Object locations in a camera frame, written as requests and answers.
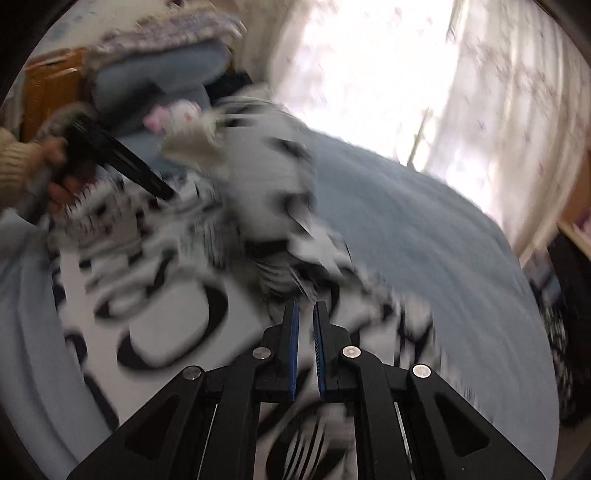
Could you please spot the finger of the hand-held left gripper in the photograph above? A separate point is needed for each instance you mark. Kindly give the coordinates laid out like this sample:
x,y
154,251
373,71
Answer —
x,y
138,173

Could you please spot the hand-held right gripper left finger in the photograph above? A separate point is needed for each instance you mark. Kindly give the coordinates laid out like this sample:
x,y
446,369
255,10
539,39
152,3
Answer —
x,y
294,355

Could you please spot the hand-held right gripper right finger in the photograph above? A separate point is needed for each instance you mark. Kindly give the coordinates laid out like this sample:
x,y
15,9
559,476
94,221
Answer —
x,y
318,355

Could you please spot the black and white printed jacket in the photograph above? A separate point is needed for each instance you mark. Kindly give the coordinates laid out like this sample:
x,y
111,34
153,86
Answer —
x,y
258,194

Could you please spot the person's left hand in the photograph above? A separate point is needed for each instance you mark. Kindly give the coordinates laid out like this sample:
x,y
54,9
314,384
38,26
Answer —
x,y
53,152

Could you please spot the wooden headboard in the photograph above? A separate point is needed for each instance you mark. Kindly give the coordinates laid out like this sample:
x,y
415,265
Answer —
x,y
51,92

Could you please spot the pink and white plush toy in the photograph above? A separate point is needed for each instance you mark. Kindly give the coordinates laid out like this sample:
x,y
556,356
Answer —
x,y
173,115

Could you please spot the black fuzzy cloth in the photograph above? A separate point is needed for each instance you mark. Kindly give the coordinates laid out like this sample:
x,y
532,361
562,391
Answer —
x,y
228,85

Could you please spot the floral blanket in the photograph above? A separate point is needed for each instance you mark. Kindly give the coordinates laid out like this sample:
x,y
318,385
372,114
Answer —
x,y
171,30

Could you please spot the blue bed blanket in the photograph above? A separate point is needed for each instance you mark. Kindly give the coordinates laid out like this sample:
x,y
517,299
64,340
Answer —
x,y
415,240

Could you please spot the floral curtain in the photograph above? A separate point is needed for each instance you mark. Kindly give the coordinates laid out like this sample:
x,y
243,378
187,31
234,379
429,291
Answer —
x,y
286,60
517,101

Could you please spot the black and white patterned cloth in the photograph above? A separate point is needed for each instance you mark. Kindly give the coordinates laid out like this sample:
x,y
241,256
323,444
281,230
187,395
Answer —
x,y
556,350

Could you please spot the black bag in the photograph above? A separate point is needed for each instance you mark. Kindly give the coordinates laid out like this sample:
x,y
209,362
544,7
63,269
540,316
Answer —
x,y
572,277

